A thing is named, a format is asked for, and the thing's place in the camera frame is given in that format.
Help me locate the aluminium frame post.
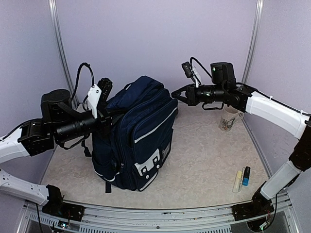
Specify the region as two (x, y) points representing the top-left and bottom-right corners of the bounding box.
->
(242, 0), (264, 83)
(48, 0), (80, 105)

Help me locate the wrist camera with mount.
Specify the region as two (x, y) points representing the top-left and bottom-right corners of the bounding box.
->
(181, 62), (202, 87)
(85, 78), (113, 119)

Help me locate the navy blue student backpack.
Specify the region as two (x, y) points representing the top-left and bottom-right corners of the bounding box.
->
(91, 76), (178, 193)

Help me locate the white marker pen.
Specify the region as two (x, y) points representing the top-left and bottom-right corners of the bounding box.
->
(238, 167), (245, 192)

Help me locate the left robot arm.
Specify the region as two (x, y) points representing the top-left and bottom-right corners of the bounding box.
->
(0, 85), (112, 218)

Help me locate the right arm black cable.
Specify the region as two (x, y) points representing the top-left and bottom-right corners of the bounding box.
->
(190, 56), (213, 78)

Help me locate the blue capped black marker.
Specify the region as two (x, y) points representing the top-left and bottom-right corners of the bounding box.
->
(242, 166), (251, 186)

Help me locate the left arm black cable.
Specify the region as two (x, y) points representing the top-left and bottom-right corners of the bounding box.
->
(70, 62), (95, 100)

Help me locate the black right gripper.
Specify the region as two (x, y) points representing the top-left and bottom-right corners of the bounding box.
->
(173, 82), (227, 105)

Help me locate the cream highlighter pen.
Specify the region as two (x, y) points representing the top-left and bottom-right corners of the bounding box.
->
(232, 170), (242, 193)

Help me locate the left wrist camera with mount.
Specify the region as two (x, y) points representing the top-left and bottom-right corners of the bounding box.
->
(85, 78), (113, 119)

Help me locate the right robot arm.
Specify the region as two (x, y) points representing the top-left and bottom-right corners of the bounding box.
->
(172, 62), (311, 220)

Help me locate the left aluminium frame post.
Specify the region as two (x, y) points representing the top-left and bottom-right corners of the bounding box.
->
(48, 0), (80, 105)

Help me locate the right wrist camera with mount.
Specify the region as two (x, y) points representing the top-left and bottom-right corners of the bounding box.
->
(181, 62), (202, 87)

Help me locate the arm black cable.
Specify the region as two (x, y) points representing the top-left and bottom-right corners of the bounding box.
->
(190, 56), (213, 78)
(70, 62), (95, 100)

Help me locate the right aluminium frame post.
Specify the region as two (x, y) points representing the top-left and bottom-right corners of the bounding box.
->
(242, 0), (264, 83)

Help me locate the front aluminium rail base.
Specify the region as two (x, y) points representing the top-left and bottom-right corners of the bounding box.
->
(17, 191), (299, 233)

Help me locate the white cartoon mug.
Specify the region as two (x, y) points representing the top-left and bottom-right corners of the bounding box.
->
(219, 106), (244, 132)

